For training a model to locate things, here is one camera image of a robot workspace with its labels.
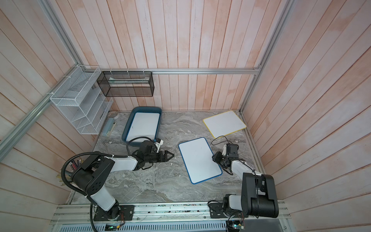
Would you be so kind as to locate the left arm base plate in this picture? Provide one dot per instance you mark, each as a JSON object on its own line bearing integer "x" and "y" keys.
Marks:
{"x": 118, "y": 213}

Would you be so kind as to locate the blue-framed whiteboard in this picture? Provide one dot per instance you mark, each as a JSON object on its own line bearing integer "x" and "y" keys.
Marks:
{"x": 142, "y": 124}
{"x": 197, "y": 157}

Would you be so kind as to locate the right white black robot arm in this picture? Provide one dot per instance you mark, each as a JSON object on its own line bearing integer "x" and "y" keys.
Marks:
{"x": 258, "y": 193}

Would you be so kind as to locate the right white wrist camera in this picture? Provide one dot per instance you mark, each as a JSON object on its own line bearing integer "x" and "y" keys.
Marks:
{"x": 224, "y": 150}

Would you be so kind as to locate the aluminium mounting rail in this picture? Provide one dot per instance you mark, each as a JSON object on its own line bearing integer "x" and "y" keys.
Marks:
{"x": 167, "y": 217}

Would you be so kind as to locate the black mesh basket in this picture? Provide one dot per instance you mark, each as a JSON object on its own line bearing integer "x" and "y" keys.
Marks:
{"x": 126, "y": 83}

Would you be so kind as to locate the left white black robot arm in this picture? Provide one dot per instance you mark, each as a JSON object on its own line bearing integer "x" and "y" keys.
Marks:
{"x": 91, "y": 175}

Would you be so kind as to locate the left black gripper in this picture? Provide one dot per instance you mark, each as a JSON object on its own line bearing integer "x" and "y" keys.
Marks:
{"x": 166, "y": 152}

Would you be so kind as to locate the white wire mesh shelf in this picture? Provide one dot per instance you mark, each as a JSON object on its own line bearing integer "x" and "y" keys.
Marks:
{"x": 82, "y": 102}

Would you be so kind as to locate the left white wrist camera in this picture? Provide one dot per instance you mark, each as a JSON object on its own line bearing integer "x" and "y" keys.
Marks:
{"x": 158, "y": 143}

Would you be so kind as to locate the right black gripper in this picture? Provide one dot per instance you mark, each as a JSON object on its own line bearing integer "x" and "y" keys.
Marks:
{"x": 217, "y": 158}

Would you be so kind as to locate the teal plastic storage box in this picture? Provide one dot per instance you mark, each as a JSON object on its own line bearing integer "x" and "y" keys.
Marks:
{"x": 145, "y": 109}

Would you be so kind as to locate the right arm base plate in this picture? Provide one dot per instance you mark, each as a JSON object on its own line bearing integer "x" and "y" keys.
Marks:
{"x": 218, "y": 210}

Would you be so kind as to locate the far right yellow-framed whiteboard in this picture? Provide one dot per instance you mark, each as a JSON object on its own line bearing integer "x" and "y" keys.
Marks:
{"x": 224, "y": 124}

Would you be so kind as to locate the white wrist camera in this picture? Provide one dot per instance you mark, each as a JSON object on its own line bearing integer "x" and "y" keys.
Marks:
{"x": 224, "y": 150}
{"x": 158, "y": 143}

